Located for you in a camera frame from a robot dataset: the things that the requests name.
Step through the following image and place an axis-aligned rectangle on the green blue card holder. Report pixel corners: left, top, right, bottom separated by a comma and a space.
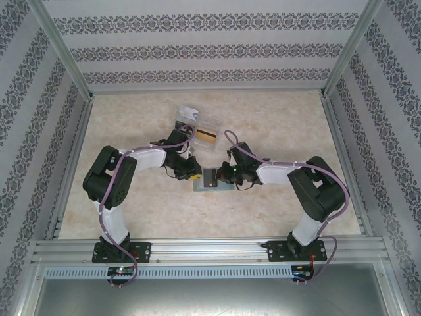
192, 169, 235, 193

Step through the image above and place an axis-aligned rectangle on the dark grey striped card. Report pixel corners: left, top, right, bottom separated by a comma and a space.
203, 167, 218, 188

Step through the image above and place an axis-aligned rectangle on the white card gold print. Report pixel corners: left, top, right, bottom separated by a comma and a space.
178, 105, 200, 121

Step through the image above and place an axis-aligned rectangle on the gold card magnetic stripe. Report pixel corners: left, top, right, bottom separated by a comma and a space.
196, 126, 218, 146

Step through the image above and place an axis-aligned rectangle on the clear acrylic card tray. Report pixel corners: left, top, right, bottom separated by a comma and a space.
174, 105, 222, 154

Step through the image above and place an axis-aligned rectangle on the grey metal lower panel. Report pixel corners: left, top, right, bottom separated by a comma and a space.
32, 278, 405, 316

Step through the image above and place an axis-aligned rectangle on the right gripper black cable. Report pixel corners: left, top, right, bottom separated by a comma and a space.
234, 179, 256, 192

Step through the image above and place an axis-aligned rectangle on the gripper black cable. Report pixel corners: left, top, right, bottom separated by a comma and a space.
162, 164, 185, 182
234, 179, 256, 192

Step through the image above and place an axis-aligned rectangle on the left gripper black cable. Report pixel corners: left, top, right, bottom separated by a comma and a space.
162, 164, 185, 182

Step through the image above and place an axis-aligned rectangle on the aluminium mounting rail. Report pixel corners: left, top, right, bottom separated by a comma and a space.
31, 239, 391, 265

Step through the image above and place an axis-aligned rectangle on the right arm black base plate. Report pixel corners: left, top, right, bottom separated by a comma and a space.
268, 240, 327, 263

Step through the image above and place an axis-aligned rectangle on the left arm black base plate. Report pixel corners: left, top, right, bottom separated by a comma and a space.
91, 242, 153, 264

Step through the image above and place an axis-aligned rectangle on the slotted grey cable duct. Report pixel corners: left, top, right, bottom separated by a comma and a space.
44, 265, 293, 279

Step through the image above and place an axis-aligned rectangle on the aluminium table side rail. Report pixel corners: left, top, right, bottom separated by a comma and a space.
45, 97, 96, 240
320, 97, 375, 237

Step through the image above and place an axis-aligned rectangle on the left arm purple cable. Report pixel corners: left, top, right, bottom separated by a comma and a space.
98, 124, 195, 288

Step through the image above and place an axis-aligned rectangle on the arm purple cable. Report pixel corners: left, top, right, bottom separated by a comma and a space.
224, 130, 351, 284
98, 124, 195, 288

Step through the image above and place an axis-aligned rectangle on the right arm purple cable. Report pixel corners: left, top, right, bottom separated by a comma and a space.
224, 130, 351, 284

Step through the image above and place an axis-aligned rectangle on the aluminium frame post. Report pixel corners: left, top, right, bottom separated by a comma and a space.
319, 0, 385, 99
28, 0, 95, 101

